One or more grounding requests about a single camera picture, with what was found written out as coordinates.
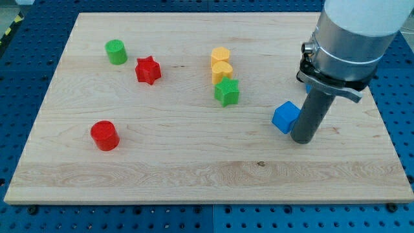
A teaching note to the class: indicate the green cylinder block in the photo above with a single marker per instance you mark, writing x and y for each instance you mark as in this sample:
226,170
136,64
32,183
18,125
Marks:
116,52

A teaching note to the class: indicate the yellow heart block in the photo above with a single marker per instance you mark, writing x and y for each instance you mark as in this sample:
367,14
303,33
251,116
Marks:
220,70

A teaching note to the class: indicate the wooden board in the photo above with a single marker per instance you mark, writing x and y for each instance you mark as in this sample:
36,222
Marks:
178,144

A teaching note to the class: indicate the yellow hexagon block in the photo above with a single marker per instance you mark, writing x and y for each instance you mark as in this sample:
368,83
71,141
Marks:
219,54

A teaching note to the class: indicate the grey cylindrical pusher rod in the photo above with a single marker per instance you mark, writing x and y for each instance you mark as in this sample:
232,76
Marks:
313,111

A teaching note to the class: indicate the green star block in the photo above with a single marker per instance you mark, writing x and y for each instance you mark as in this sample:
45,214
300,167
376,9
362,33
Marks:
227,91

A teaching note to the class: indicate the red cylinder block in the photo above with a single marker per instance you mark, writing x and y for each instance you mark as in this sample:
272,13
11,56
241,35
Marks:
105,135

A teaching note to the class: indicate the blue block behind arm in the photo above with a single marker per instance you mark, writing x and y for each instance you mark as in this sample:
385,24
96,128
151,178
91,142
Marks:
308,88

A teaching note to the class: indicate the red star block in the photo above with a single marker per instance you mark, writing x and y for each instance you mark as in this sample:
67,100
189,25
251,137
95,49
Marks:
147,70

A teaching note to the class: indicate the blue cube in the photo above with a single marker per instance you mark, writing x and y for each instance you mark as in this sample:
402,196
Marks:
285,116

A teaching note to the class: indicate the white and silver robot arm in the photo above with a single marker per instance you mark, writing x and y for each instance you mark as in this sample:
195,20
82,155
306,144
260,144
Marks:
349,40

